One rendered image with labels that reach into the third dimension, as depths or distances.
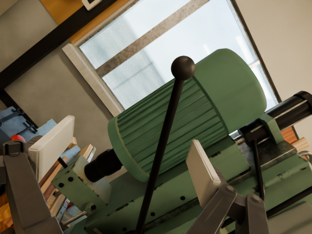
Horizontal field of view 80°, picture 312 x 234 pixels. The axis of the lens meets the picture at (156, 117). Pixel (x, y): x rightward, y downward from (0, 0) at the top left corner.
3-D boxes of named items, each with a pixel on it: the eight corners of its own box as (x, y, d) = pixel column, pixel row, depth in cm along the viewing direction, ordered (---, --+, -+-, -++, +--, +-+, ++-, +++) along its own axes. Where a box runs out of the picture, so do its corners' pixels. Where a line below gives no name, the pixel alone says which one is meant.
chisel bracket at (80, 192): (57, 168, 52) (81, 152, 51) (91, 200, 56) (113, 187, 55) (43, 186, 45) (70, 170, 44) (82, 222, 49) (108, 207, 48)
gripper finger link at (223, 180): (226, 205, 13) (264, 211, 14) (205, 164, 18) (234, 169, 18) (219, 221, 14) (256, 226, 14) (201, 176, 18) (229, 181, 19)
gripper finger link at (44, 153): (37, 185, 14) (27, 183, 14) (73, 140, 21) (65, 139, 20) (38, 150, 13) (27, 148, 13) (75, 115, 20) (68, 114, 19)
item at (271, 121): (230, 121, 50) (291, 85, 47) (243, 143, 52) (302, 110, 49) (245, 134, 42) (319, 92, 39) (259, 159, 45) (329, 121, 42)
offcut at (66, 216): (51, 227, 61) (61, 222, 60) (55, 216, 65) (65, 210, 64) (60, 232, 63) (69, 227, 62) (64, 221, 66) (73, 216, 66)
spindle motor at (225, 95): (113, 111, 52) (211, 45, 47) (148, 155, 58) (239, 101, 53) (97, 140, 36) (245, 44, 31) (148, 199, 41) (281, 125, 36)
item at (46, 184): (52, 164, 62) (65, 155, 62) (55, 166, 63) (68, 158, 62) (5, 221, 42) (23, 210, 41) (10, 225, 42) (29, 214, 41)
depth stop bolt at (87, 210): (64, 216, 49) (93, 199, 47) (69, 221, 50) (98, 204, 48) (61, 224, 47) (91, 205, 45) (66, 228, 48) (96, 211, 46)
